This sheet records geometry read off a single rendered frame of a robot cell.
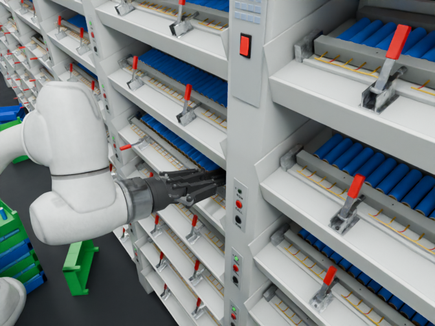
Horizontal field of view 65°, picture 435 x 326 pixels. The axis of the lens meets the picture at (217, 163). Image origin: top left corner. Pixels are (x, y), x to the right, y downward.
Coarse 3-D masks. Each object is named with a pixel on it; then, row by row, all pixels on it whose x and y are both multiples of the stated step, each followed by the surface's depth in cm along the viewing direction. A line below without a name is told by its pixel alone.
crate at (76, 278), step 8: (88, 240) 190; (72, 248) 170; (80, 248) 186; (88, 248) 193; (96, 248) 193; (72, 256) 166; (80, 256) 185; (88, 256) 191; (64, 264) 162; (72, 264) 162; (80, 264) 184; (88, 264) 186; (64, 272) 160; (72, 272) 161; (80, 272) 181; (88, 272) 181; (72, 280) 164; (80, 280) 177; (72, 288) 167; (80, 288) 168
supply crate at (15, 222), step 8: (0, 200) 161; (8, 208) 158; (0, 216) 160; (8, 216) 160; (16, 216) 151; (0, 224) 155; (8, 224) 150; (16, 224) 153; (0, 232) 148; (8, 232) 151
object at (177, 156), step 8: (136, 120) 116; (136, 128) 115; (144, 128) 111; (152, 136) 107; (160, 144) 103; (168, 144) 102; (168, 152) 101; (176, 152) 99; (168, 160) 99; (184, 160) 95; (192, 168) 92; (216, 192) 86; (224, 192) 84; (224, 208) 82
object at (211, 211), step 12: (132, 108) 118; (120, 120) 117; (120, 132) 118; (132, 132) 116; (144, 156) 105; (156, 156) 104; (156, 168) 101; (168, 168) 98; (180, 168) 97; (204, 204) 86; (216, 204) 85; (204, 216) 88; (216, 216) 82; (216, 228) 85
